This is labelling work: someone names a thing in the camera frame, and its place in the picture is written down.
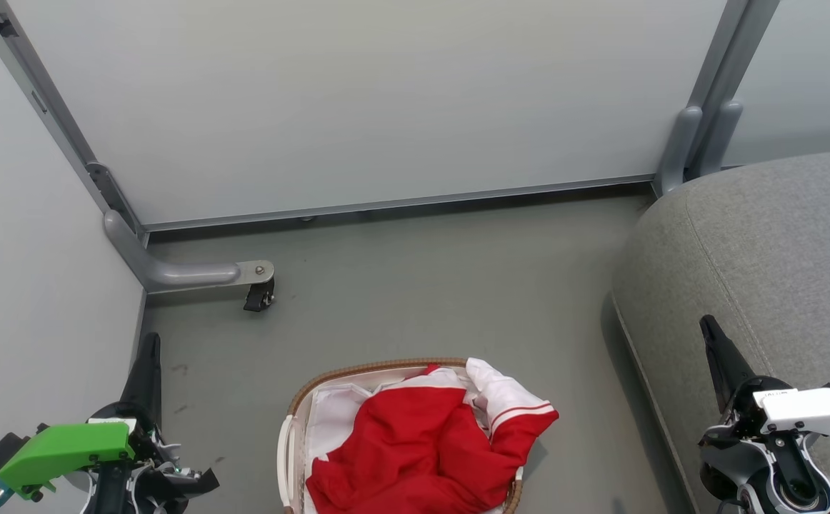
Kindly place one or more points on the wicker laundry basket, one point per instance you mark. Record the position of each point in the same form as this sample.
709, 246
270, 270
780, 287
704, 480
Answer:
315, 382

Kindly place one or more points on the black caster wheel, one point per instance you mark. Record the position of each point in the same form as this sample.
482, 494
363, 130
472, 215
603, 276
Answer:
259, 295

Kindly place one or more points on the white fabric basket liner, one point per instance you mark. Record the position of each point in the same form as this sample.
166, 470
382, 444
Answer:
336, 417

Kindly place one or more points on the grey fabric sofa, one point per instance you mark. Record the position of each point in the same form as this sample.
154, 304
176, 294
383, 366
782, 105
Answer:
779, 250

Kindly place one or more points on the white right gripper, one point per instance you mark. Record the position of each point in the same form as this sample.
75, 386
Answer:
808, 414

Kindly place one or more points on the grey partition post with latch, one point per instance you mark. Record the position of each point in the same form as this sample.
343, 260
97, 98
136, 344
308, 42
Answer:
51, 107

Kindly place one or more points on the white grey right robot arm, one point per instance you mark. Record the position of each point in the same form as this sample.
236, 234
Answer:
779, 478

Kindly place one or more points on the red and white garment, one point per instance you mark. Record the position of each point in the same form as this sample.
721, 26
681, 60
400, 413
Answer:
415, 450

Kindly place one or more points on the grey partition bottom rail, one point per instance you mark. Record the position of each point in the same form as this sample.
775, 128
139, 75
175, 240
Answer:
386, 203

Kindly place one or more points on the grey double partition post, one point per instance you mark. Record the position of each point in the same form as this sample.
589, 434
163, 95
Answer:
708, 114

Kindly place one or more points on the grey partition foot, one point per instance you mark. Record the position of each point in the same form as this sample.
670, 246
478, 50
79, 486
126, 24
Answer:
179, 273

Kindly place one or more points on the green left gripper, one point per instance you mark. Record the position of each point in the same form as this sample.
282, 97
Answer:
65, 450

